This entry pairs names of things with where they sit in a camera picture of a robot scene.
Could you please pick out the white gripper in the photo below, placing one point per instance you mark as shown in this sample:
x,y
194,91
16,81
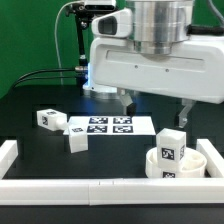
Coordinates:
x,y
193,70

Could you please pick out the white round stool seat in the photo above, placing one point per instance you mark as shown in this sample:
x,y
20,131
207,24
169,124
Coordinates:
x,y
194,165

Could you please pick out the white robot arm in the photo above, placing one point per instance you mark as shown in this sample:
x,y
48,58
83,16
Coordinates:
x,y
150,46

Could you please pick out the white marker sheet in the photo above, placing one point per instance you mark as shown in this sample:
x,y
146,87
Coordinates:
x,y
114,125

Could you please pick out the white U-shaped frame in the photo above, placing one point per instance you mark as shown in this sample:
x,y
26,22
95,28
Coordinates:
x,y
111,191

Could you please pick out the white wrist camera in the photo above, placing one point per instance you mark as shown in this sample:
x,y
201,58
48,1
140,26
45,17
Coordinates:
x,y
117,24

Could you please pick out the black camera on stand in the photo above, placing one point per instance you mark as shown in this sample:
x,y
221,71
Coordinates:
x,y
84,12

